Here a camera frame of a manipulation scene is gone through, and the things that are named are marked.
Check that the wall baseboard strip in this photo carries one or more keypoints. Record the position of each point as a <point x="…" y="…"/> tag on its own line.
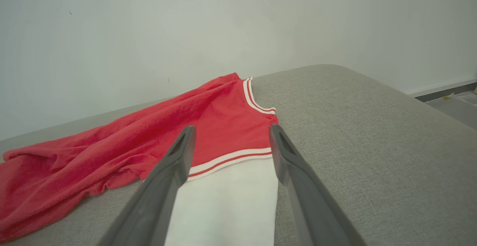
<point x="447" y="87"/>

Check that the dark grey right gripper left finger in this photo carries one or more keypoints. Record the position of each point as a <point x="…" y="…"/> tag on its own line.
<point x="160" y="201"/>

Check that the red Bulls basketball jersey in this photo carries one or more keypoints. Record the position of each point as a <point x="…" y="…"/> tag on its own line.
<point x="111" y="145"/>

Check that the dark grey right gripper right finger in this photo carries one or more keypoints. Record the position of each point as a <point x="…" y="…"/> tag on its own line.
<point x="313" y="208"/>

